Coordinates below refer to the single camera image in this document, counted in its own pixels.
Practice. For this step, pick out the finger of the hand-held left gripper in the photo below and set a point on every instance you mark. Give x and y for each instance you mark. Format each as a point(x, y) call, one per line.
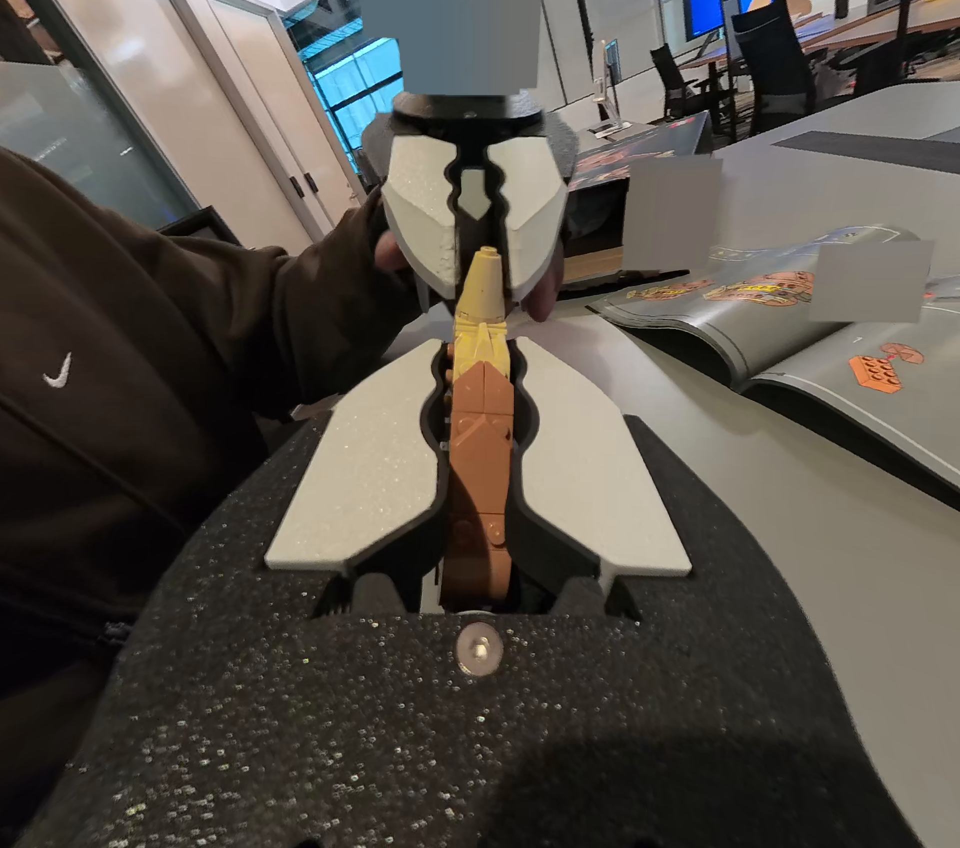
point(420, 210)
point(536, 210)

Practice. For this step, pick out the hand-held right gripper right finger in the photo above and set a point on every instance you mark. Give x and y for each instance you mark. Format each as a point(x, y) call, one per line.
point(600, 488)

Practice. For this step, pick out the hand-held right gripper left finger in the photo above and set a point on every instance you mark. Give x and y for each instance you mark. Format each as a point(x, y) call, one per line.
point(360, 480)

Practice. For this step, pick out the small cone toy brick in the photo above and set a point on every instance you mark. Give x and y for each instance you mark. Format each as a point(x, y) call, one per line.
point(481, 285)

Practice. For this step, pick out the brown toy brick assembly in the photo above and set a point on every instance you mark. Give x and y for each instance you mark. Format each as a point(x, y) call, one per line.
point(480, 443)

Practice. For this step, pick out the person's left forearm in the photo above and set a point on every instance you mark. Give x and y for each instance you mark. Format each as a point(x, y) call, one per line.
point(337, 308)

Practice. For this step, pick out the grey desk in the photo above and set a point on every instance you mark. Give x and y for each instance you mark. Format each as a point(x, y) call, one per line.
point(787, 563)

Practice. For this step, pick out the person's left hand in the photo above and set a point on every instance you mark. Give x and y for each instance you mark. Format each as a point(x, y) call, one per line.
point(546, 293)

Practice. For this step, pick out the printed toy box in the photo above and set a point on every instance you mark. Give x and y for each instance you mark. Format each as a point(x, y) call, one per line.
point(600, 203)

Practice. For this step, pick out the silver desktop monitor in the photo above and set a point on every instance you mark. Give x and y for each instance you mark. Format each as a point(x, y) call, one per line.
point(611, 60)

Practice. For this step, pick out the black office chair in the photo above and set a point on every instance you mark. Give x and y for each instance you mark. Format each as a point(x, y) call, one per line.
point(772, 60)
point(675, 75)

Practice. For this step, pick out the grey instruction booklet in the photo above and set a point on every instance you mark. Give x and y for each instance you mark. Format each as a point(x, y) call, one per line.
point(787, 353)

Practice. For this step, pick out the person's brown jacket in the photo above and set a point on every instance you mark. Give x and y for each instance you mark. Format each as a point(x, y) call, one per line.
point(112, 450)

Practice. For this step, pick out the long office table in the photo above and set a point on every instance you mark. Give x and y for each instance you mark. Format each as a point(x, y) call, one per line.
point(862, 30)

